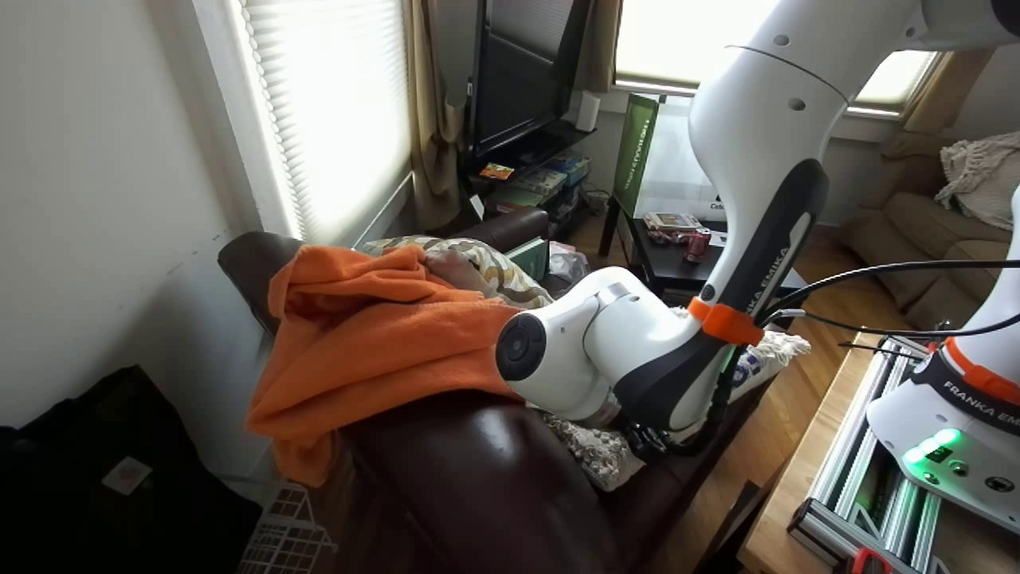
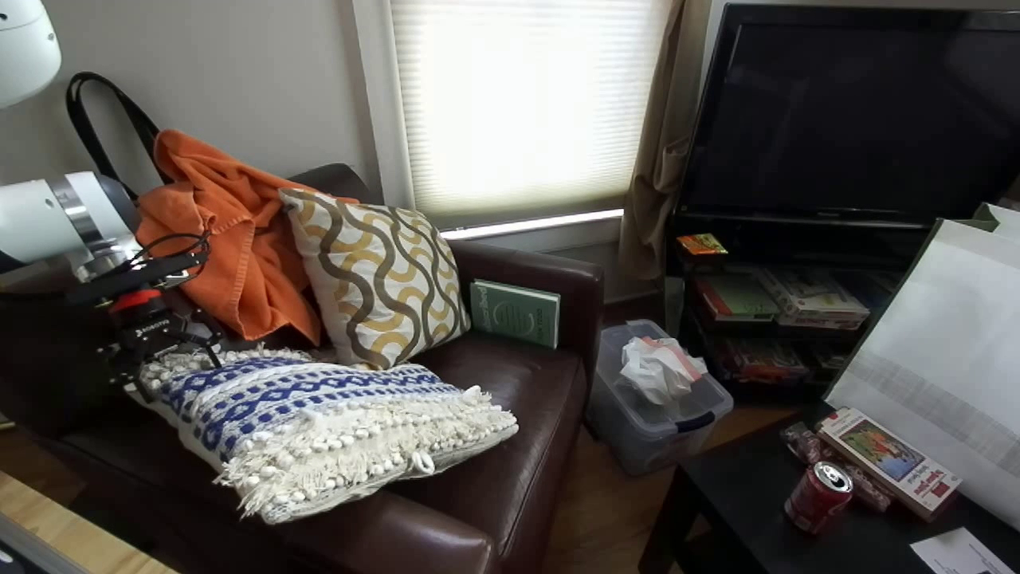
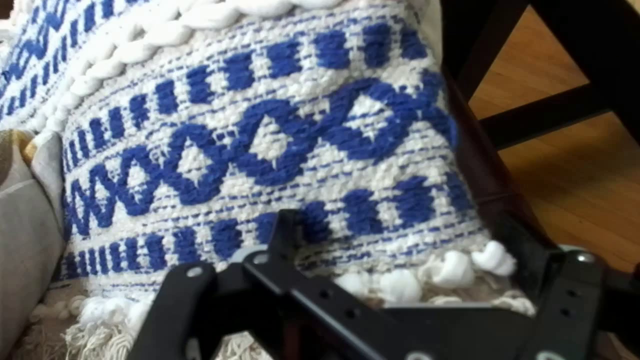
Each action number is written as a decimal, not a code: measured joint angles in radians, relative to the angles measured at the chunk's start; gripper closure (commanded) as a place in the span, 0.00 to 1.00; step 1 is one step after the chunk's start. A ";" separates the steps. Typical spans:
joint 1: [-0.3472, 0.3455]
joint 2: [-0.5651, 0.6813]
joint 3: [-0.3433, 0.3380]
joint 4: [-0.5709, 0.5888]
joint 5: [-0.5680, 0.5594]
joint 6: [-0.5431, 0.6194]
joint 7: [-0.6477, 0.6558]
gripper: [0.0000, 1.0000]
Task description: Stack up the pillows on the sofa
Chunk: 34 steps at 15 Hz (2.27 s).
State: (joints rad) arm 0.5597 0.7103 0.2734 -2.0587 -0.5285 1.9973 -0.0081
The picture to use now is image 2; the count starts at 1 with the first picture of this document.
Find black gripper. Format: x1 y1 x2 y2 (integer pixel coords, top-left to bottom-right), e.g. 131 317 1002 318
105 285 228 386

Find blue white woven pillow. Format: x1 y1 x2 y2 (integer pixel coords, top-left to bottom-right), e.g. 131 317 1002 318
125 348 523 531

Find brown leather sofa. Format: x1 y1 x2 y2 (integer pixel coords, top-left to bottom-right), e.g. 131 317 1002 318
0 160 605 574

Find orange blanket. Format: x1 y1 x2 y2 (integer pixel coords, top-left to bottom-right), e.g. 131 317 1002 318
134 127 329 348

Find gold grey wavy pillow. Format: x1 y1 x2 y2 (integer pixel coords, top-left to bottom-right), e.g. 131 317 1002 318
277 187 476 372

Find green book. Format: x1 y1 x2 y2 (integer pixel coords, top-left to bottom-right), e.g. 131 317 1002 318
467 277 566 352

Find clear plastic storage bin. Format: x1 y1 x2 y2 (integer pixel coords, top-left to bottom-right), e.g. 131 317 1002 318
587 317 739 479

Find crumpled white tissue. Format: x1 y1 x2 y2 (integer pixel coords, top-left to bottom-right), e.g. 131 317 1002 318
619 333 711 407

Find beige curtain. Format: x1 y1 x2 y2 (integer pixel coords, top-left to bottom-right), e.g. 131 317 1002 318
619 0 713 287

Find small orange box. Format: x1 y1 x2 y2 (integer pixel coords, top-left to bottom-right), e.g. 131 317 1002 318
675 231 734 261

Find red green game box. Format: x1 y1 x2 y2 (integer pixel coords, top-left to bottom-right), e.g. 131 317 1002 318
694 267 784 330

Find black TV stand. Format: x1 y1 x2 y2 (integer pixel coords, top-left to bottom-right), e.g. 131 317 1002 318
662 210 940 407

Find dark shelf game boxes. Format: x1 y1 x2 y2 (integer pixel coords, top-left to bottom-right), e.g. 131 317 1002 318
722 333 815 388

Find black coffee table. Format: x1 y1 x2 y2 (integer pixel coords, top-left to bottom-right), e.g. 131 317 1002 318
639 423 1020 574

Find pale shelf game box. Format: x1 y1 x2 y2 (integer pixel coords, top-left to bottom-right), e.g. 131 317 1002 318
769 267 874 333

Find red soda can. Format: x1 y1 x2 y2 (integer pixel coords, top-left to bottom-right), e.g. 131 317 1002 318
781 458 858 536

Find black television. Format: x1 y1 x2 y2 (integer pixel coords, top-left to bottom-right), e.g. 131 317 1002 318
678 0 1020 234

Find red white game box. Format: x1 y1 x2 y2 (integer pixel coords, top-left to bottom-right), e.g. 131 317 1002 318
815 407 967 523

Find white paper card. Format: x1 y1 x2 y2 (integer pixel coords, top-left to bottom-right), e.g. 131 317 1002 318
910 523 1017 574

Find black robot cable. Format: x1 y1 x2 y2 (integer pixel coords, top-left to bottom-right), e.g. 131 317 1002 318
131 226 234 369

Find black bag with strap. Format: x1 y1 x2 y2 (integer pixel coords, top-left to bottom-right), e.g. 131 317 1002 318
64 70 167 202

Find white window frame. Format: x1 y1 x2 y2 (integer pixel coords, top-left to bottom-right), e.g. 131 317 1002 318
349 0 633 248

